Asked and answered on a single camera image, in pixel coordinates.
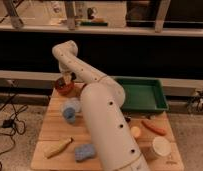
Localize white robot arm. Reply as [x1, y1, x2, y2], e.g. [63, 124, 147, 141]
[52, 41, 150, 171]

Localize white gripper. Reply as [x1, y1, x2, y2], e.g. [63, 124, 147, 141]
[59, 63, 76, 82]

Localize green plastic tray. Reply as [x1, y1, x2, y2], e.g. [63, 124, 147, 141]
[116, 77, 168, 113]

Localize blue sponge cloth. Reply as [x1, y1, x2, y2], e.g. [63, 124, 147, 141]
[75, 144, 96, 162]

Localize black cables at right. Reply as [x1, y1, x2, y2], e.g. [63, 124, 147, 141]
[186, 80, 203, 114]

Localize red bowl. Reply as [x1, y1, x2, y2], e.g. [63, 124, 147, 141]
[55, 78, 74, 95]

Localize orange sausage toy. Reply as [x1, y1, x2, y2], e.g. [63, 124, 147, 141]
[141, 120, 167, 136]

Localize black cables on floor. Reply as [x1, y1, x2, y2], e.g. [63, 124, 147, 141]
[0, 83, 30, 171]

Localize yellow orange fruit toy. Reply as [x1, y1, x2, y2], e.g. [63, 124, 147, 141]
[130, 126, 142, 139]

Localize clear bottle blue cap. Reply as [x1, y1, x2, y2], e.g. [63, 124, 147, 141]
[61, 97, 81, 124]

